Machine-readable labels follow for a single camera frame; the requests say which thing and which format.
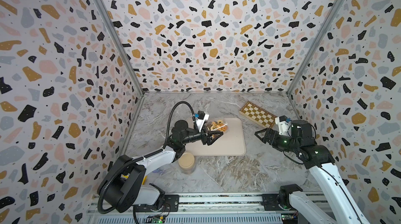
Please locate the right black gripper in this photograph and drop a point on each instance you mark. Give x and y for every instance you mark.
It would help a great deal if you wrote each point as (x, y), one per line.
(269, 131)

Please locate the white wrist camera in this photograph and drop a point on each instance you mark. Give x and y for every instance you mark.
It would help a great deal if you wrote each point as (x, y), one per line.
(200, 118)
(284, 125)

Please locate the wooden chessboard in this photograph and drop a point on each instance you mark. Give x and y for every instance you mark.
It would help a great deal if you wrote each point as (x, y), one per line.
(258, 115)

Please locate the beige rectangular tray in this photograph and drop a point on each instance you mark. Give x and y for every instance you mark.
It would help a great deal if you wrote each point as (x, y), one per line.
(232, 143)

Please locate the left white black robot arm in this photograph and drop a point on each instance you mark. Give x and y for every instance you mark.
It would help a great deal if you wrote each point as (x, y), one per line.
(123, 186)

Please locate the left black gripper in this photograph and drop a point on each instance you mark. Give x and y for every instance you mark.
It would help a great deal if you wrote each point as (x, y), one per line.
(207, 140)

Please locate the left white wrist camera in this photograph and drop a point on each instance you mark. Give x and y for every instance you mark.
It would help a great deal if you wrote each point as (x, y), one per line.
(200, 118)

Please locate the small purple toy figure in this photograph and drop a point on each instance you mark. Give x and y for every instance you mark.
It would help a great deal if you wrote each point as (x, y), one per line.
(160, 171)

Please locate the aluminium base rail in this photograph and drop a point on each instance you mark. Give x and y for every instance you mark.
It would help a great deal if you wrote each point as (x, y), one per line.
(205, 208)

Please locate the clear plastic cookie jar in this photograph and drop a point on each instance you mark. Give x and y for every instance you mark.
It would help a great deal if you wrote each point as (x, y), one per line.
(216, 124)

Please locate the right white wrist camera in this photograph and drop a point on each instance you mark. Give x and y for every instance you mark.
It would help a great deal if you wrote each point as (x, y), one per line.
(284, 125)

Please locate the yellow plastic letter toy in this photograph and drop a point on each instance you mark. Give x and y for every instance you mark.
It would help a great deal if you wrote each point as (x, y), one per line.
(143, 182)

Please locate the cookie jar with beige lid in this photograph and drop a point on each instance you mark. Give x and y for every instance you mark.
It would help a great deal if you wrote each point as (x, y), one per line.
(187, 163)

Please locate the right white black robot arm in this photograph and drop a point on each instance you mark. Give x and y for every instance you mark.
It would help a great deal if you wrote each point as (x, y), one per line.
(299, 137)

